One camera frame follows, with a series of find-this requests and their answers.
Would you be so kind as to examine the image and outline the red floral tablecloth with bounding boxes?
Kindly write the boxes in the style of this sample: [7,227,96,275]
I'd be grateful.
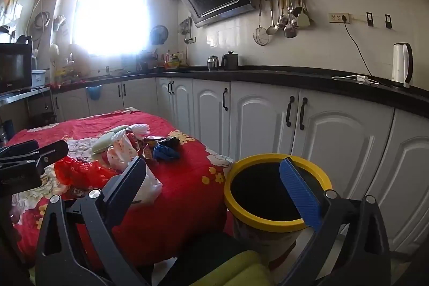
[5,107,235,273]

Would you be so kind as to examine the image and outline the pale green packet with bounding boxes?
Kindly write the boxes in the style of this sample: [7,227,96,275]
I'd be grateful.
[91,125,130,155]

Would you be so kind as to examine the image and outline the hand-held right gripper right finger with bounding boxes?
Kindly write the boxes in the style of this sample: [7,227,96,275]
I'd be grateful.
[279,156,392,286]

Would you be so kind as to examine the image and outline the black microwave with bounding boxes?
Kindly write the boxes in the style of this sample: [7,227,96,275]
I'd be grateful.
[0,41,33,95]

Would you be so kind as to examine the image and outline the wire strainer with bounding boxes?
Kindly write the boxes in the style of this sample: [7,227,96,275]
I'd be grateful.
[253,1,271,46]

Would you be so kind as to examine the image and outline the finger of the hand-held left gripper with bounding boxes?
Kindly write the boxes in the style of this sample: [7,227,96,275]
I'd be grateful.
[35,139,69,169]
[0,139,39,160]

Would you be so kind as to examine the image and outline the black bag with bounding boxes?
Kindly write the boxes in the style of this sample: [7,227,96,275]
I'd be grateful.
[165,136,182,151]

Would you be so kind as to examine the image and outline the metal shelf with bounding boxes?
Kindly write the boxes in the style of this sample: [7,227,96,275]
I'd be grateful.
[0,88,51,106]

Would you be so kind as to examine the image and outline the wall power socket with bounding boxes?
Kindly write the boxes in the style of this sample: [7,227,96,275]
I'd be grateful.
[328,13,351,24]

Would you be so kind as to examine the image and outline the blue round disc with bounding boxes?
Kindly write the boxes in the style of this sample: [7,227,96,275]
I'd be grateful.
[150,25,169,46]

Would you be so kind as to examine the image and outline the slotted metal spoon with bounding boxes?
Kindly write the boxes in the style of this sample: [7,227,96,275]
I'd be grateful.
[278,0,289,29]

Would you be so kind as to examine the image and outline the hanging kitchen tools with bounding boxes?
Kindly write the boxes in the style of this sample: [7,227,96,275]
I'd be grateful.
[180,17,194,44]

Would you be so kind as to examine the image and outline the black pot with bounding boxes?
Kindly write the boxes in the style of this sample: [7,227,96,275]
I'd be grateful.
[221,51,239,71]

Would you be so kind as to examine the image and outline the black power cable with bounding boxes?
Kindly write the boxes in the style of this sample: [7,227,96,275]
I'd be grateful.
[342,16,381,83]

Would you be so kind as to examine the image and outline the pale spatula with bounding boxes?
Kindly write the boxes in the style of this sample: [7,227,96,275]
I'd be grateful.
[297,0,311,28]

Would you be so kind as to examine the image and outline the dark green cloth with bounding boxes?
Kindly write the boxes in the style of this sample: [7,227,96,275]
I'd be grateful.
[161,232,262,286]

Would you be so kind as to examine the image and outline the black countertop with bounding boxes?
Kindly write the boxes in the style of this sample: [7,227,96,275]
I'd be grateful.
[50,66,429,119]

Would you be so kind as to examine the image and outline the white electric kettle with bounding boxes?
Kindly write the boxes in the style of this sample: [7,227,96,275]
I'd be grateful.
[391,42,414,88]

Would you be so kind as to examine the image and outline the yellow-rimmed waste bin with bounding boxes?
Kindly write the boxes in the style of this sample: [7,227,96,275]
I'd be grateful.
[223,154,333,270]

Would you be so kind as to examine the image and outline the yellow-green cloth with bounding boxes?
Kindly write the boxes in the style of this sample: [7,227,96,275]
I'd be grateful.
[193,249,269,286]

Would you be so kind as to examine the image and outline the window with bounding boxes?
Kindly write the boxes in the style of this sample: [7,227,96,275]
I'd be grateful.
[72,0,150,56]

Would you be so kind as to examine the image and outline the group of condiment bottles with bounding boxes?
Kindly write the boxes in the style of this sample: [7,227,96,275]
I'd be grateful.
[163,50,188,70]

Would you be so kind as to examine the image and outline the wall poster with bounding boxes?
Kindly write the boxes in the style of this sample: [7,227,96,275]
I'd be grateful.
[0,0,23,26]

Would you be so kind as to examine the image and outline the red plastic bag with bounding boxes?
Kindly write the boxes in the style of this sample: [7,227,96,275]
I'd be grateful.
[54,157,119,190]

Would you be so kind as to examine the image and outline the heater hoses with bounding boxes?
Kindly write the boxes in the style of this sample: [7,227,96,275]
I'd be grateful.
[28,0,53,49]

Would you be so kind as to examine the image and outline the blue white container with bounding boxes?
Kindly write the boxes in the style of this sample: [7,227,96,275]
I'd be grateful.
[32,69,48,87]

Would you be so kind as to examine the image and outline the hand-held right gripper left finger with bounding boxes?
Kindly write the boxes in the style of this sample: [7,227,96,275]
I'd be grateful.
[34,156,151,286]

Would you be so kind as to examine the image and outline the brown snack wrapper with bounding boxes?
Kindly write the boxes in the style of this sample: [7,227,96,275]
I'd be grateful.
[134,135,168,160]

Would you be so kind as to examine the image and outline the white printed plastic bag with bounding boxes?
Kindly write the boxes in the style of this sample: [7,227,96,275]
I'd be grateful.
[107,132,164,205]

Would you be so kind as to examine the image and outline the white paper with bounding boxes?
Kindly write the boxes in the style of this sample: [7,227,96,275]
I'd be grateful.
[128,123,150,140]

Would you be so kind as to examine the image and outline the white charger with cable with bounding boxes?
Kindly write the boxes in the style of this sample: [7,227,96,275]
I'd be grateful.
[332,74,380,86]

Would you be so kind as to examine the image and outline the large metal ladle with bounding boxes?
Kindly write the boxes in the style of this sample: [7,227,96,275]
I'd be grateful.
[283,0,298,39]

